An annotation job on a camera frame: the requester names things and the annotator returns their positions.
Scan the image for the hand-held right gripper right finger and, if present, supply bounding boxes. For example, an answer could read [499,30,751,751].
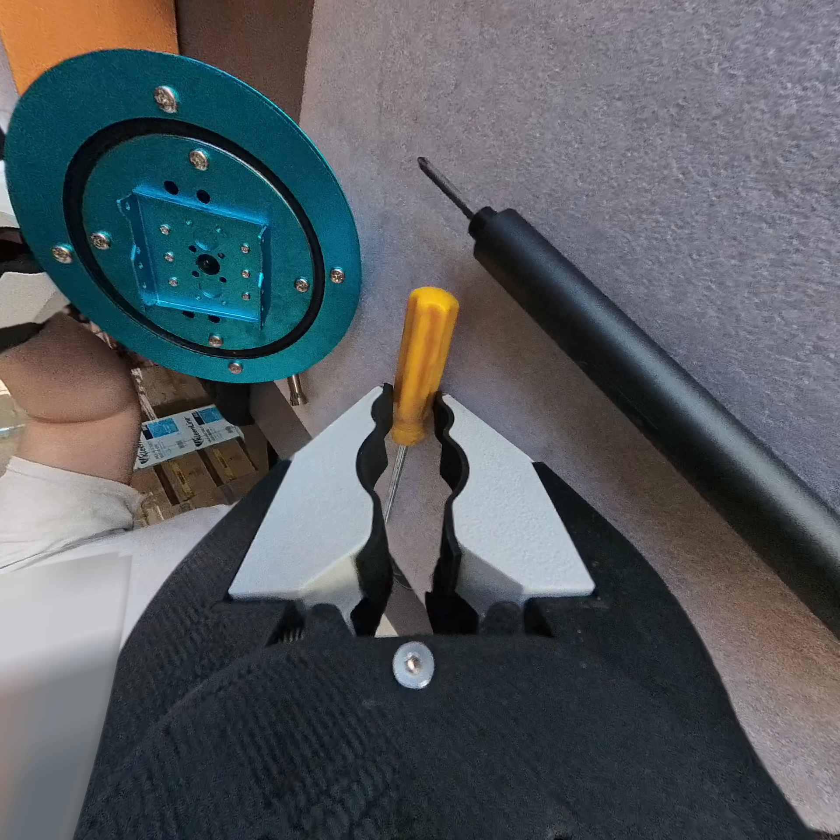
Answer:
[425,392,597,636]

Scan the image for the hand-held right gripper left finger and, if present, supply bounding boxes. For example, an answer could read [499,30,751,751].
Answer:
[228,386,395,636]

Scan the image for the black electric screwdriver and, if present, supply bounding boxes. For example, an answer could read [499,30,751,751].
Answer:
[418,156,840,641]

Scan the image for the yellow handled screwdriver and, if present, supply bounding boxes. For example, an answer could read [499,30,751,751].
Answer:
[384,287,459,526]

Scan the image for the blue round metal turntable base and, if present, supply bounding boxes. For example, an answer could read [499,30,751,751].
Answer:
[3,49,363,385]

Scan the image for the person's left forearm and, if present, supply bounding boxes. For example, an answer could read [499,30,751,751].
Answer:
[0,314,142,487]

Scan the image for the stack of cardboard boxes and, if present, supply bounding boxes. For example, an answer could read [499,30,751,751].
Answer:
[131,364,270,526]

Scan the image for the cardboard box with white flaps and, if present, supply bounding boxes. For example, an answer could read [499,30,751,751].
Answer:
[0,0,179,86]

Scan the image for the white foam sheet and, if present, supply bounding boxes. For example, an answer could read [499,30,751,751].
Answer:
[289,0,840,834]

